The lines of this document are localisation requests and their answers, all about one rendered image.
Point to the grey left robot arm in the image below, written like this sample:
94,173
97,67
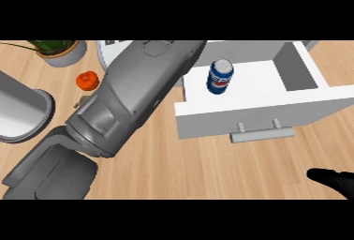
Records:
122,93

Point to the orange bell pepper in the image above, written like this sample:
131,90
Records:
88,80

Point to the white cabinet body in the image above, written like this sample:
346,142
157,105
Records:
240,51

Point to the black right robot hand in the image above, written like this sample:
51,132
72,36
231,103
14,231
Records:
336,181

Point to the grey rounded appliance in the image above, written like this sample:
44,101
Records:
21,112

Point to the white open drawer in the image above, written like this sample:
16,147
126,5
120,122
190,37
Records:
259,103

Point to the potted green plant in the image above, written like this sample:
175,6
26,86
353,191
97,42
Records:
60,51

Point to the blue soda can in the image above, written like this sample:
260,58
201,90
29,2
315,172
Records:
221,76

